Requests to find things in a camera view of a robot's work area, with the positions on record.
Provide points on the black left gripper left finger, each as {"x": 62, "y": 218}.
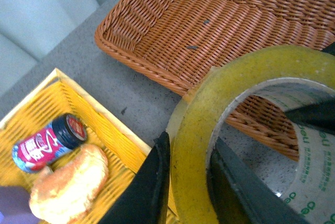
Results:
{"x": 145, "y": 200}

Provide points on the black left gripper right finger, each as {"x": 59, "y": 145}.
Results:
{"x": 239, "y": 196}

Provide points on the yellow tape roll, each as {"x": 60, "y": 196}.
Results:
{"x": 252, "y": 93}

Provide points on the yellow woven basket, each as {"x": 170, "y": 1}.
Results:
{"x": 58, "y": 94}

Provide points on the brown wicker basket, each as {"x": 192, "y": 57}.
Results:
{"x": 211, "y": 51}

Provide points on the golden bread roll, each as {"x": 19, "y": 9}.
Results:
{"x": 66, "y": 194}

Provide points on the red drink bottle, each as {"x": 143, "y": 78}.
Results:
{"x": 58, "y": 138}

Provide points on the purple foam block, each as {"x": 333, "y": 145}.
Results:
{"x": 15, "y": 206}

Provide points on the grey-green curtain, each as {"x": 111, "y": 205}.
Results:
{"x": 30, "y": 29}

